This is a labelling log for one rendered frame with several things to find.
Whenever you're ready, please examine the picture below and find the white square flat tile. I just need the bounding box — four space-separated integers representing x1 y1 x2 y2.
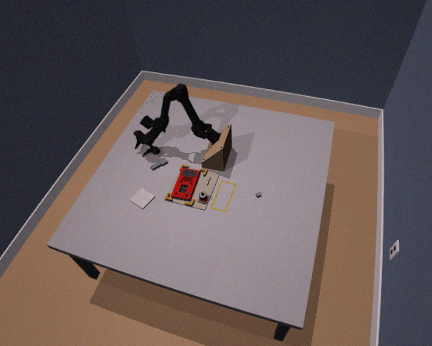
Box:
130 188 155 209

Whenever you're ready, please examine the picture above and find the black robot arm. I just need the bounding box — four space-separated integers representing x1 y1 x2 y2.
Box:
138 83 221 145

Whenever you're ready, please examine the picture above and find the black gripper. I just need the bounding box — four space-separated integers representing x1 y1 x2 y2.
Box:
133 130 160 156

